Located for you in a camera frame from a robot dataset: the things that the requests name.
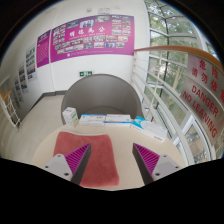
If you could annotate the grey tub chair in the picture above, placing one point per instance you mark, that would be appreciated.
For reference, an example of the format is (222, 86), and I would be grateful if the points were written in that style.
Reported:
(100, 93)

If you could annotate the narrow magenta text poster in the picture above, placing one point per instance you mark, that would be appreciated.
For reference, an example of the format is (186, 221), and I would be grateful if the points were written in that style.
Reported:
(43, 49)

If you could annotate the white and teal box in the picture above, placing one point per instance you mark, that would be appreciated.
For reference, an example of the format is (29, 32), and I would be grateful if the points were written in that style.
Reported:
(150, 129)

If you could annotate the white photo poster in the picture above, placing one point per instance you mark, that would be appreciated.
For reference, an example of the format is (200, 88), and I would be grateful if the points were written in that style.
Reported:
(22, 77)
(31, 62)

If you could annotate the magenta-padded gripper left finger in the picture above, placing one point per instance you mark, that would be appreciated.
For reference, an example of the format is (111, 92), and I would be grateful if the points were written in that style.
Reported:
(77, 157)

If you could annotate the salmon pink towel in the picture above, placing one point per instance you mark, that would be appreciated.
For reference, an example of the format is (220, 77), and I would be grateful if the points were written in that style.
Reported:
(100, 160)

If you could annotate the white and red warning sign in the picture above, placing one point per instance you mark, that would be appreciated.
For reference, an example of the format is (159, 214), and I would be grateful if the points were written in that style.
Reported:
(203, 96)

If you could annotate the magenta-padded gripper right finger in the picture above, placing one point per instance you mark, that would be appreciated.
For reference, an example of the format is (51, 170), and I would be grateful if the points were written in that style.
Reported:
(147, 159)

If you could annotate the small upright white box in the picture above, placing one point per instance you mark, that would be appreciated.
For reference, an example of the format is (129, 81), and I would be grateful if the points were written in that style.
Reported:
(70, 116)

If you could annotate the white railing with orange handrail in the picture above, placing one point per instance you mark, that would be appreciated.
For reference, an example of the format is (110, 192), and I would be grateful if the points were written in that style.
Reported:
(160, 49)

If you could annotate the wide magenta photo poster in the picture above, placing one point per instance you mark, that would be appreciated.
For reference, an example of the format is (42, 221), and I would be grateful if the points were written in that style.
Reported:
(93, 38)

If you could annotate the green exit sign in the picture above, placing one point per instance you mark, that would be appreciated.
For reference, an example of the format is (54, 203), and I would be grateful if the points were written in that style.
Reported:
(86, 73)

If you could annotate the white stair railing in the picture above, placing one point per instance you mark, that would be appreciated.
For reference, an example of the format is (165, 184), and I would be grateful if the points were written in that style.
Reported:
(10, 110)

